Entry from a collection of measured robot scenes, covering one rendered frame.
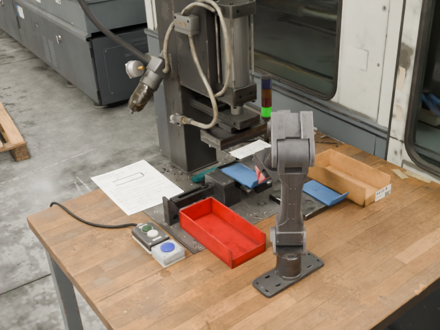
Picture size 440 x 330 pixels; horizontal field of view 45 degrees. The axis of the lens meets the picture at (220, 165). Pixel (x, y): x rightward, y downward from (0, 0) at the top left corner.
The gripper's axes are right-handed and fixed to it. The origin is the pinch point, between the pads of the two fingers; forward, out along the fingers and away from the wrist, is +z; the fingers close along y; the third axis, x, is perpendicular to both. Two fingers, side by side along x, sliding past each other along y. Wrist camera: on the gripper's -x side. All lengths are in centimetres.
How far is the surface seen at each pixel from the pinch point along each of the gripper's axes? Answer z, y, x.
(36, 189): 200, 136, -1
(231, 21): -34.7, 31.6, 3.6
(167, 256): 6.5, -7.0, 35.6
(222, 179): 7.9, 8.5, 5.5
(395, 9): -35, 23, -61
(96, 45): 189, 242, -98
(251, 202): 11.6, -1.2, -1.2
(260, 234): -1.8, -15.3, 12.8
